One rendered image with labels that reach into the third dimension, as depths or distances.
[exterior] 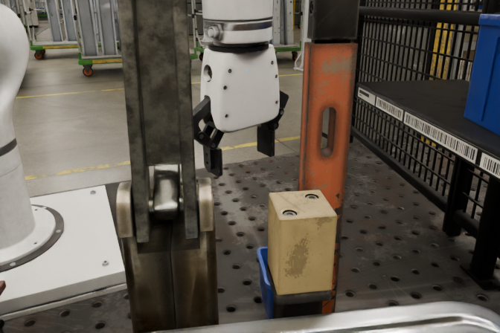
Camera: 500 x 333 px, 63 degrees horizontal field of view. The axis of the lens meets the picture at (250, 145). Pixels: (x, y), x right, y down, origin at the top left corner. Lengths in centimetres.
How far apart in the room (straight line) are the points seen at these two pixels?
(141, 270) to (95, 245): 57
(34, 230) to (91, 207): 12
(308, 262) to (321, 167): 6
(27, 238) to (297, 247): 69
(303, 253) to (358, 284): 55
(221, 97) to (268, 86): 7
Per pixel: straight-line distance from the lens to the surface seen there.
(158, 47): 24
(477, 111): 59
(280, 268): 25
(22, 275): 81
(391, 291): 79
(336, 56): 25
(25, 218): 86
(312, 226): 23
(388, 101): 68
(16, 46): 80
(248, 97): 51
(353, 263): 84
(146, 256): 26
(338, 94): 25
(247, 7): 47
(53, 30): 987
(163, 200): 25
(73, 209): 95
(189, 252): 26
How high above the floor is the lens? 118
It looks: 20 degrees down
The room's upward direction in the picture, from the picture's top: straight up
